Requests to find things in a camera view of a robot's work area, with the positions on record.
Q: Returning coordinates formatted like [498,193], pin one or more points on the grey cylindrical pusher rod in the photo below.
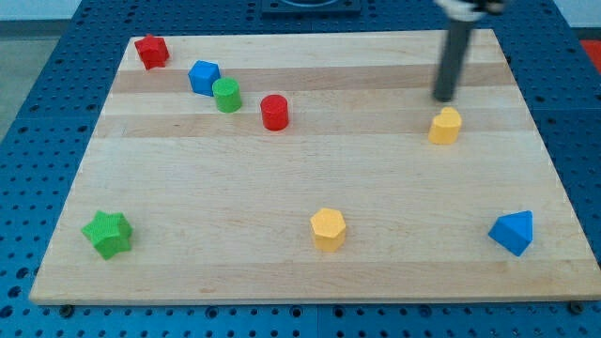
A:
[452,59]

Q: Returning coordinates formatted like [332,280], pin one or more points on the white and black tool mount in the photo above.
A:
[471,10]

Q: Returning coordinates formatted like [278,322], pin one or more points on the yellow heart block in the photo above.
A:
[445,127]

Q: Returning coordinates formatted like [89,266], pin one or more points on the wooden board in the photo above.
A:
[220,206]

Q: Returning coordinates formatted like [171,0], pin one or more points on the red cylinder block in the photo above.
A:
[274,111]

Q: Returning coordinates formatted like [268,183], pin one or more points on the blue triangular prism block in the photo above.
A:
[514,232]

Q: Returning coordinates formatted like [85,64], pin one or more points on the yellow hexagon block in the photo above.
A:
[328,229]

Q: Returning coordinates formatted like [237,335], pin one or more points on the green cylinder block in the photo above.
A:
[227,95]

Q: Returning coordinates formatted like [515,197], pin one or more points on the blue cube block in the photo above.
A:
[202,75]

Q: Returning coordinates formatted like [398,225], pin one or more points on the red star block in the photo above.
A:
[152,51]

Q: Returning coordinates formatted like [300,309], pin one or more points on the green star block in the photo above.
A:
[109,234]

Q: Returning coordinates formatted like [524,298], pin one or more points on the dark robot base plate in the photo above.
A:
[282,7]

